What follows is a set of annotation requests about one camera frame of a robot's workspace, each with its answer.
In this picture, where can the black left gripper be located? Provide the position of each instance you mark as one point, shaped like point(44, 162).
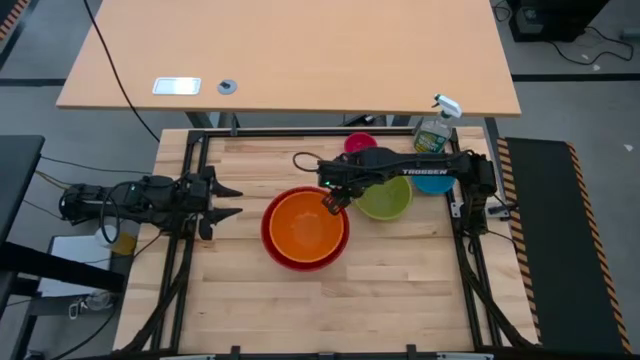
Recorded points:
point(201, 197)

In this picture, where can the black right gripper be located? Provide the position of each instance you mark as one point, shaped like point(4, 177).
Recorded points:
point(342, 175)

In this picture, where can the large orange bowl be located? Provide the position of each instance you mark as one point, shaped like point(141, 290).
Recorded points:
point(305, 230)

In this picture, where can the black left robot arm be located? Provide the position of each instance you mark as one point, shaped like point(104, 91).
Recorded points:
point(150, 201)

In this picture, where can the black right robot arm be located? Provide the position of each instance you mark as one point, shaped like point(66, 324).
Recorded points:
point(430, 167)

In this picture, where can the green bowl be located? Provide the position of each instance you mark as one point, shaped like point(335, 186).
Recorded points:
point(387, 204)

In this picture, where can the small pink bowl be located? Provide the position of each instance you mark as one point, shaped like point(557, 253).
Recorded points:
point(359, 142)

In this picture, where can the large red bowl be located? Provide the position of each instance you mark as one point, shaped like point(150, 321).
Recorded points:
point(300, 267)

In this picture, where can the blue bowl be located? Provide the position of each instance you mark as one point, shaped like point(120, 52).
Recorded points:
point(434, 186)

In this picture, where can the yellow round object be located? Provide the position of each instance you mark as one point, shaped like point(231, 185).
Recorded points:
point(125, 244)

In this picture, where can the spray bottle with white trigger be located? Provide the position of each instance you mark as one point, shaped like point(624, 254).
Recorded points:
point(431, 137)

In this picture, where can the white tape roll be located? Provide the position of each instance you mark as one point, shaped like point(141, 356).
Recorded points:
point(106, 236)

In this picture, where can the light wooden desk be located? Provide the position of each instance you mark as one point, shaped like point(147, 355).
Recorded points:
point(300, 50)

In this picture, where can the white board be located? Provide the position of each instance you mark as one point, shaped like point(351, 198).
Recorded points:
point(70, 255)

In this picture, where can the black cross beam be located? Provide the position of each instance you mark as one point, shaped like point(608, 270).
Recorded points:
point(60, 267)

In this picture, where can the silver carabiner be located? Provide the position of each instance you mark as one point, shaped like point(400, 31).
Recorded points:
point(75, 309)

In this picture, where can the black side table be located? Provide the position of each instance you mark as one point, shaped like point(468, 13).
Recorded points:
point(17, 175)

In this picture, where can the black mat with hazard stripes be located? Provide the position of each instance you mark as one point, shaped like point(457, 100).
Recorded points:
point(565, 240)

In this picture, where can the black equipment box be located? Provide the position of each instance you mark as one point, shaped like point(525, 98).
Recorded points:
point(555, 20)

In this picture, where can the black aluminium table frame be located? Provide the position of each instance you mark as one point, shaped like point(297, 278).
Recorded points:
point(325, 132)

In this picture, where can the grey desk leg frame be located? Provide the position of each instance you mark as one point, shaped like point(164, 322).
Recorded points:
point(210, 120)

